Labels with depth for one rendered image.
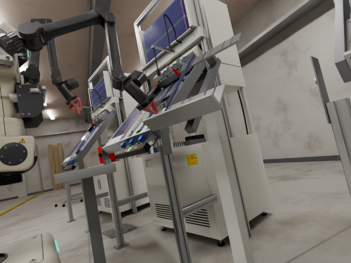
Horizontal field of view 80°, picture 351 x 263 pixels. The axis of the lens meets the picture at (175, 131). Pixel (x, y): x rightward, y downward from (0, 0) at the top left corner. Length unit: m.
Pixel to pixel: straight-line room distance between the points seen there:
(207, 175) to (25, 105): 0.99
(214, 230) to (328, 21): 3.51
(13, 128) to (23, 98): 0.14
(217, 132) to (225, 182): 0.21
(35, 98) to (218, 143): 0.89
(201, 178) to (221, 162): 0.39
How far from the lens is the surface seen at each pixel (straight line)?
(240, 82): 1.76
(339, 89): 3.94
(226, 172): 0.92
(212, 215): 1.32
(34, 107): 1.21
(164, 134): 1.02
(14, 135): 1.20
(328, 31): 4.10
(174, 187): 1.05
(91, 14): 1.32
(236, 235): 0.99
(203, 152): 1.25
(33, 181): 11.02
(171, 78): 1.52
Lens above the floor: 0.59
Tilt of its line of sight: 6 degrees up
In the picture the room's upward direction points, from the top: 11 degrees counter-clockwise
